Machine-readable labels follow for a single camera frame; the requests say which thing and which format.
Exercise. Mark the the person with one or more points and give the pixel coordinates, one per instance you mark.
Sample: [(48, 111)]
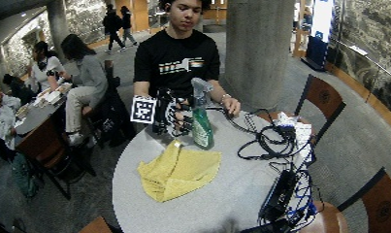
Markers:
[(177, 51)]

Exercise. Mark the white marker cube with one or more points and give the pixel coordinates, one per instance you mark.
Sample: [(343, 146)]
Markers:
[(142, 110)]

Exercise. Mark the wooden chair with black frame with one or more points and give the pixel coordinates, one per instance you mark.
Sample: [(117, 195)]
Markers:
[(323, 97), (382, 204), (95, 226)]

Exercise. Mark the black electronics box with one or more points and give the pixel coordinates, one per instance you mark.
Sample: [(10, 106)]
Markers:
[(279, 194)]

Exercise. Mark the concrete pillar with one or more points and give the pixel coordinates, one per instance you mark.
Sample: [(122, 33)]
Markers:
[(257, 51)]

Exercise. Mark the white power strip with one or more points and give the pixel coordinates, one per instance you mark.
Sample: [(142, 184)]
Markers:
[(303, 139)]

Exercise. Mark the dark chair with jacket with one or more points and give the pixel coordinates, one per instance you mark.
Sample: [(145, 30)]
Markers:
[(113, 110)]

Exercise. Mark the green bag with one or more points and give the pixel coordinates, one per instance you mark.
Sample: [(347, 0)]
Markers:
[(24, 174)]

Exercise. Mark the green spray bottle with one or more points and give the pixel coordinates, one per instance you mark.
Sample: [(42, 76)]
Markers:
[(201, 124)]

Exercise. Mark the neighbouring dark table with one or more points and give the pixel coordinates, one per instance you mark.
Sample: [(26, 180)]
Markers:
[(34, 119)]

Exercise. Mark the blue and white banner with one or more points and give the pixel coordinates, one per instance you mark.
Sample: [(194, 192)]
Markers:
[(320, 32)]

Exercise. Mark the yellow cloth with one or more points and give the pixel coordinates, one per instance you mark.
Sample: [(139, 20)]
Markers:
[(177, 171)]

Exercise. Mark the white crumpled packet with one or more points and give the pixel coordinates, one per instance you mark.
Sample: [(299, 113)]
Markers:
[(284, 119)]

